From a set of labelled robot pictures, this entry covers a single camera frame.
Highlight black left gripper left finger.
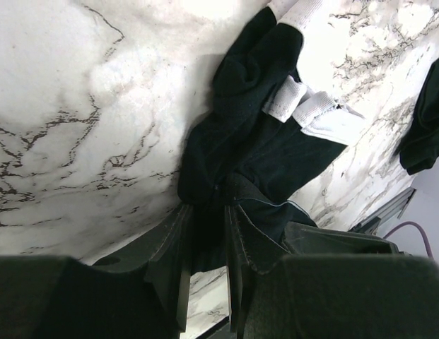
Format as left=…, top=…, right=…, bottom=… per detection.
left=0, top=204, right=193, bottom=338

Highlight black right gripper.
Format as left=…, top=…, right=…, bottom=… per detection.
left=284, top=222, right=400, bottom=255

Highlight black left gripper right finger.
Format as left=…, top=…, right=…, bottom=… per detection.
left=225, top=206, right=439, bottom=338

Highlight black white boxer briefs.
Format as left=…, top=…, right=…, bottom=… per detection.
left=177, top=1, right=365, bottom=273

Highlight black folded garment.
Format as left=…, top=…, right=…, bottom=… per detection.
left=397, top=58, right=439, bottom=175

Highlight aluminium frame rail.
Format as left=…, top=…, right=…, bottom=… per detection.
left=349, top=187, right=416, bottom=234

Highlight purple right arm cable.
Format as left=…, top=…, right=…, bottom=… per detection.
left=383, top=220, right=434, bottom=262

